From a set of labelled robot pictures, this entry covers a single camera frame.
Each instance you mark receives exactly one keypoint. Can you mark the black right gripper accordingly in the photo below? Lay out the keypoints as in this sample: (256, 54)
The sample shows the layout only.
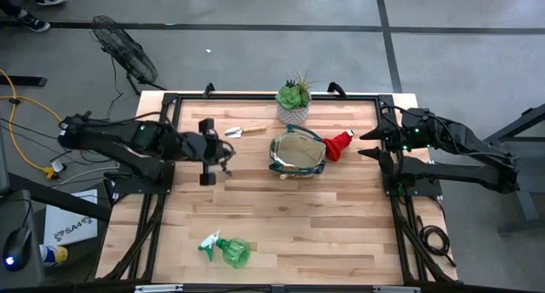
(398, 135)

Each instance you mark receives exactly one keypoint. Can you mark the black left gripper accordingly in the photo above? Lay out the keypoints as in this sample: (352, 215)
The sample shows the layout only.
(204, 150)

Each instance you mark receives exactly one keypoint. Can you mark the tan gardening bag green trim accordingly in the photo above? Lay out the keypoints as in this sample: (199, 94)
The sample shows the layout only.
(296, 152)

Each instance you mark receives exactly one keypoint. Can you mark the green spray bottle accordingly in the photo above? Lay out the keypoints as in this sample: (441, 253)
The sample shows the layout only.
(234, 251)

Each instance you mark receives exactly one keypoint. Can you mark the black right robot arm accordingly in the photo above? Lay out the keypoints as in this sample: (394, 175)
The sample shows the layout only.
(460, 174)

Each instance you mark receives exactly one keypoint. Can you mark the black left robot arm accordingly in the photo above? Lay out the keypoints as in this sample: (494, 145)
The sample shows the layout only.
(127, 141)

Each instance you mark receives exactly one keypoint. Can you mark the black table clamp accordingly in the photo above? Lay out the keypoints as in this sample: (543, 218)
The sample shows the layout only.
(208, 90)
(336, 87)

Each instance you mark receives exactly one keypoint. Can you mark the potted succulent white pot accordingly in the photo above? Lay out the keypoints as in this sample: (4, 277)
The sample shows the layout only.
(293, 99)

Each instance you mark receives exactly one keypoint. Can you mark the black floor fan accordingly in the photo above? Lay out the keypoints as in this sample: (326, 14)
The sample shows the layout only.
(123, 50)

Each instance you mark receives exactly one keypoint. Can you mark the dark grey metal stand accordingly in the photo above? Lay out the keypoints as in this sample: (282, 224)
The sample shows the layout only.
(523, 127)

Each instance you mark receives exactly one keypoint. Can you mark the grey power adapter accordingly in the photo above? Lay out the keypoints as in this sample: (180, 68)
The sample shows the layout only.
(57, 166)

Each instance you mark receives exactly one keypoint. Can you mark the dark grey desk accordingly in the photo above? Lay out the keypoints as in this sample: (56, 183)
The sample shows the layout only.
(64, 200)

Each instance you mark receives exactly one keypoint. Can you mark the white SA4 sign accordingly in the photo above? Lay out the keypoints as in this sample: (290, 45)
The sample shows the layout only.
(72, 231)

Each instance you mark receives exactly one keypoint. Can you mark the yellow blue white object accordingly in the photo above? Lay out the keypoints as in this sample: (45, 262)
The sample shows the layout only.
(53, 254)

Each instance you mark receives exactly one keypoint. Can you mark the black flat bar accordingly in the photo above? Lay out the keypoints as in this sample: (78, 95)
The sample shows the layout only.
(23, 81)

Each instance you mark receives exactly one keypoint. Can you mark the black computer mouse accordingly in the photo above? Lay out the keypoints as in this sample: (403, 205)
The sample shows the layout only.
(17, 247)

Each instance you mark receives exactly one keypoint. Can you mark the person's leg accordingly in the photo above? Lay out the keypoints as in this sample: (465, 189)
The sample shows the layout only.
(8, 5)

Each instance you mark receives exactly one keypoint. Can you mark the black metal table frame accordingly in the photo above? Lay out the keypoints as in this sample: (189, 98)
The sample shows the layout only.
(234, 96)

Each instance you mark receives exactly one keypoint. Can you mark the silver metal bracket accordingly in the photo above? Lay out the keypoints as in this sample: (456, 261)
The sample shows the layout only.
(157, 288)
(396, 289)

